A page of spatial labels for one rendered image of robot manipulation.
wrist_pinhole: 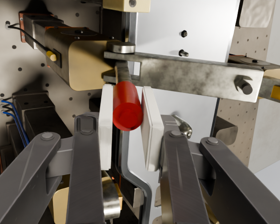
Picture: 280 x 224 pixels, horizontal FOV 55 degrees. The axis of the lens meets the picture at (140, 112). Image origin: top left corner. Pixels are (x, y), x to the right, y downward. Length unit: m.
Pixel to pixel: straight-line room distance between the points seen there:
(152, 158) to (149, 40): 0.28
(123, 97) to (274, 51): 2.34
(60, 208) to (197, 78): 0.23
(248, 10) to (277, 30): 1.88
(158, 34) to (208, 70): 0.14
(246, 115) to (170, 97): 0.77
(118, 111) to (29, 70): 0.50
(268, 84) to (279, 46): 2.01
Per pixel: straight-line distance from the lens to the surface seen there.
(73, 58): 0.31
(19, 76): 0.67
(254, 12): 0.59
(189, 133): 0.46
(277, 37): 2.48
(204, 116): 0.54
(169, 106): 0.47
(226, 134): 0.63
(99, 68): 0.33
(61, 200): 0.37
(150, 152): 0.15
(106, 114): 0.15
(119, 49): 0.31
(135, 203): 0.57
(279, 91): 0.52
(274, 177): 3.16
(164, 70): 0.30
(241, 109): 1.15
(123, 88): 0.21
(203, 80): 0.30
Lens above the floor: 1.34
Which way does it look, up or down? 51 degrees down
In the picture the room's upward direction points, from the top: 126 degrees clockwise
